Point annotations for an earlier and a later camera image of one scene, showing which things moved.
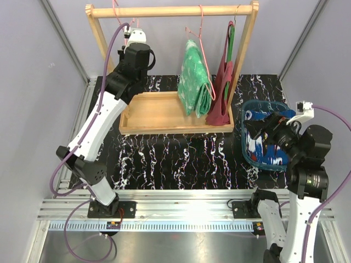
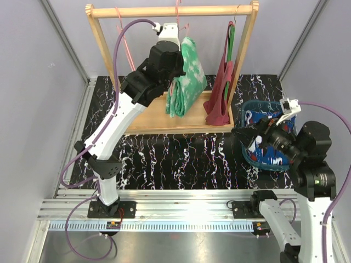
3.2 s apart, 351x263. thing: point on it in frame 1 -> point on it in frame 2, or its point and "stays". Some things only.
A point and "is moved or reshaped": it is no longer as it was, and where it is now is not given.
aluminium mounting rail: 158,210 stays
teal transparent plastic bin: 261,151 stays
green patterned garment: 194,87 is moved or reshaped
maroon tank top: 219,113 stays
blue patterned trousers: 255,146 stays
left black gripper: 121,58 -> 179,70
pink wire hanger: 213,97 -> 185,27
